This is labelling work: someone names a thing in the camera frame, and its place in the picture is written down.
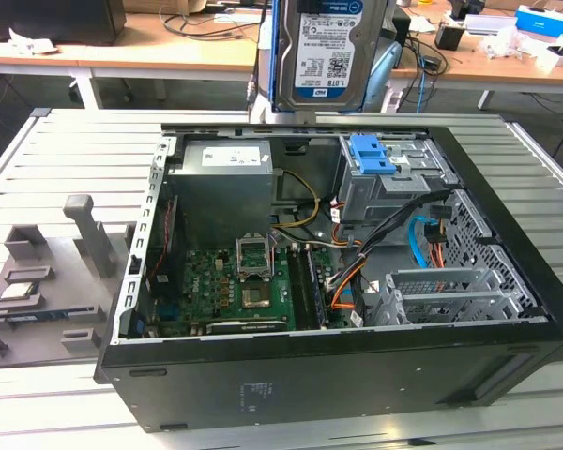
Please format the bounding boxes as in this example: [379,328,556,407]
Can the black monitor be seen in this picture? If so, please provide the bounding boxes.
[0,0,127,47]

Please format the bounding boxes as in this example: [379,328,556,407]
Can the hard disk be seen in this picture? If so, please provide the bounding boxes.
[268,0,388,116]

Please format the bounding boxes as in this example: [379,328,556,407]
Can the orange wires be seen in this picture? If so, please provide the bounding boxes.
[328,256,368,311]

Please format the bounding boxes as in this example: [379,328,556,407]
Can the RAM stick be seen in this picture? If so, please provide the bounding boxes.
[4,310,76,324]

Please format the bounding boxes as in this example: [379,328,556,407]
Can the metal disk bay cage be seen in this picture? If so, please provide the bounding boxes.
[336,133,460,238]

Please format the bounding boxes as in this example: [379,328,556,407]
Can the blue network cable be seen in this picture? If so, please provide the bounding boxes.
[414,54,429,114]

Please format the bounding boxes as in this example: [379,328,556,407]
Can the grey power supply unit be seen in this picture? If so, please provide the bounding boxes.
[167,140,283,238]

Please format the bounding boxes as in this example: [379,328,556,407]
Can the black RAM slot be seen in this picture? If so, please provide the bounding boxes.
[286,243,330,330]

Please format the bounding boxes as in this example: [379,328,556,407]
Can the CPU socket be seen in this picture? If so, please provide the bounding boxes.
[240,278,274,311]

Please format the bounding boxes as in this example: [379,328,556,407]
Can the black wire bundle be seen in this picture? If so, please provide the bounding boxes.
[355,188,452,266]

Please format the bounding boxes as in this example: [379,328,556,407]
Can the silver CPU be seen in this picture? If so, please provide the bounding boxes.
[0,282,41,302]

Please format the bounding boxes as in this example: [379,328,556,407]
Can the grey parts rack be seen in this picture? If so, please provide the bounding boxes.
[0,194,138,371]

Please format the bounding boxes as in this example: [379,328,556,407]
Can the wooden desk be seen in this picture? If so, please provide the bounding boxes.
[0,0,563,112]

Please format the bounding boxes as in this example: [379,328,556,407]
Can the blue wire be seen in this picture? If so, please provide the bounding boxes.
[406,217,434,272]

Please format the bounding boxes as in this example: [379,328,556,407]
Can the green motherboard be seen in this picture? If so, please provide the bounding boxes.
[154,243,349,337]

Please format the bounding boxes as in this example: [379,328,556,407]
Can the black box speaker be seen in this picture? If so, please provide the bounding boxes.
[387,4,413,53]

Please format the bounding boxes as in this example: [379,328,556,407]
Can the small black cube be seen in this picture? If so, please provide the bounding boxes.
[434,22,466,52]

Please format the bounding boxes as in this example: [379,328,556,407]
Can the black open PC case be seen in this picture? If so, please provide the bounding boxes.
[93,122,563,435]

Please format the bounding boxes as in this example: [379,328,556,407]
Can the blue cardboard box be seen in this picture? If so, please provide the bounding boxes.
[514,5,563,35]

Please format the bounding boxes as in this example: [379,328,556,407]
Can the yellow wires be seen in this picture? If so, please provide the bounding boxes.
[273,169,324,231]

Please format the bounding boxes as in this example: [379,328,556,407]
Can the blue empty disk carrier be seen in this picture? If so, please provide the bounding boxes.
[348,134,399,176]

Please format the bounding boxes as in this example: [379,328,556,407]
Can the metal socket cover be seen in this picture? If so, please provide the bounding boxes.
[235,231,277,283]

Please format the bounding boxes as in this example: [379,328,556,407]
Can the black graphics card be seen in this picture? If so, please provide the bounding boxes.
[205,318,290,336]

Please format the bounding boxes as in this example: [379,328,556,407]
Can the thin black hanging cable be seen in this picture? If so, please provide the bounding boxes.
[246,0,266,103]

